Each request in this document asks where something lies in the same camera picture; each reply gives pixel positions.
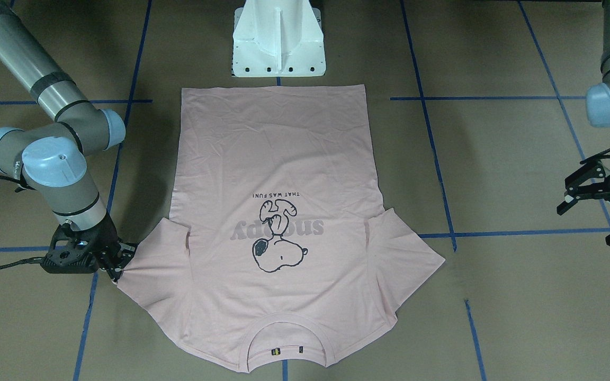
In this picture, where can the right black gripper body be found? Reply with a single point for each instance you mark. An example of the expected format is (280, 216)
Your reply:
(105, 233)

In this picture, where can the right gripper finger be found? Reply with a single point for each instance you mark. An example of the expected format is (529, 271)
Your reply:
(127, 249)
(115, 264)

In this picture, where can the pink Snoopy t-shirt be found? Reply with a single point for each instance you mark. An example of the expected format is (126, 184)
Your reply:
(277, 245)

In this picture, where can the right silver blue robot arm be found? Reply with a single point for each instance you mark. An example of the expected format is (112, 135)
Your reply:
(52, 159)

